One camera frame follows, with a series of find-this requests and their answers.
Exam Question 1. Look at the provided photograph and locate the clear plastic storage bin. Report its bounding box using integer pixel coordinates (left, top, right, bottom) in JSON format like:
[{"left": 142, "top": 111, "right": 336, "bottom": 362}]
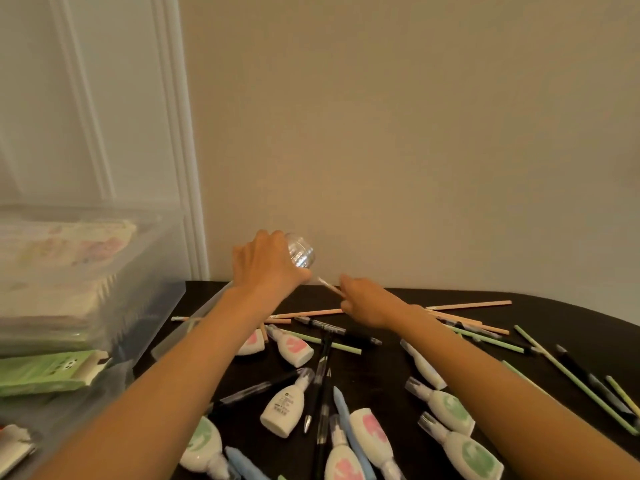
[{"left": 0, "top": 204, "right": 189, "bottom": 365}]

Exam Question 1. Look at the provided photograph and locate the person's left forearm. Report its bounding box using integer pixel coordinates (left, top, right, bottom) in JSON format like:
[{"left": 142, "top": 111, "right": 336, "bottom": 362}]
[{"left": 29, "top": 289, "right": 281, "bottom": 480}]

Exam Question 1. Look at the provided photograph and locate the green pencil box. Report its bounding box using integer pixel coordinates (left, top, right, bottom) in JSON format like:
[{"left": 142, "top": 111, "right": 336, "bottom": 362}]
[{"left": 0, "top": 349, "right": 112, "bottom": 398}]

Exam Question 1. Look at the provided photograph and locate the white green correction tape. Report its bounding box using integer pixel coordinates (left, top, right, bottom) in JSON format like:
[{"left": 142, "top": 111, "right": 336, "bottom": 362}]
[
  {"left": 417, "top": 412, "right": 505, "bottom": 480},
  {"left": 405, "top": 377, "right": 476, "bottom": 437}
]

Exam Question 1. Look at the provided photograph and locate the person's left hand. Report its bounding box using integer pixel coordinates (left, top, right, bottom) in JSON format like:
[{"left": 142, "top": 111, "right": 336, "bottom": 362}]
[{"left": 231, "top": 229, "right": 313, "bottom": 309}]

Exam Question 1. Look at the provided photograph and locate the white blue correction tape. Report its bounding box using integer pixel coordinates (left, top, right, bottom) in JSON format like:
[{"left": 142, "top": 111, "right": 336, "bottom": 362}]
[{"left": 399, "top": 338, "right": 447, "bottom": 391}]

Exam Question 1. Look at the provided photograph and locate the person's right forearm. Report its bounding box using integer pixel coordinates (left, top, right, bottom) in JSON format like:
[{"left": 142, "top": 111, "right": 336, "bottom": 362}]
[{"left": 395, "top": 307, "right": 640, "bottom": 480}]

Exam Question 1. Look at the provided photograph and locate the person's right hand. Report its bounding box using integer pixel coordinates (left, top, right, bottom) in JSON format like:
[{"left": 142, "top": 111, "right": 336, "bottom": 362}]
[{"left": 339, "top": 273, "right": 412, "bottom": 332}]

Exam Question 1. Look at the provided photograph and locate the cluster of pencils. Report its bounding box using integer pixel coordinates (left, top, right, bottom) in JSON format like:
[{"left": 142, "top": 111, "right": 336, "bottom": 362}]
[{"left": 272, "top": 299, "right": 640, "bottom": 438}]

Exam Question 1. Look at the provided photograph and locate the white pink correction tape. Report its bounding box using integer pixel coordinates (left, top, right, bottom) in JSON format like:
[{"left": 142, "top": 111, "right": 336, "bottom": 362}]
[
  {"left": 235, "top": 328, "right": 266, "bottom": 357},
  {"left": 349, "top": 408, "right": 406, "bottom": 480},
  {"left": 266, "top": 324, "right": 315, "bottom": 369},
  {"left": 325, "top": 414, "right": 366, "bottom": 480}
]

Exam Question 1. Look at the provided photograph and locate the clear tube of green pens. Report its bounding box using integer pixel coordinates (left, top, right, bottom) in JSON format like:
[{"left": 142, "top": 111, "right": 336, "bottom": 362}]
[{"left": 151, "top": 232, "right": 317, "bottom": 363}]

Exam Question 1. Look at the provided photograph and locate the white printed correction tape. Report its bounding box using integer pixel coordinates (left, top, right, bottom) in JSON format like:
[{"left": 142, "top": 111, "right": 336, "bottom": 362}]
[{"left": 259, "top": 368, "right": 316, "bottom": 439}]

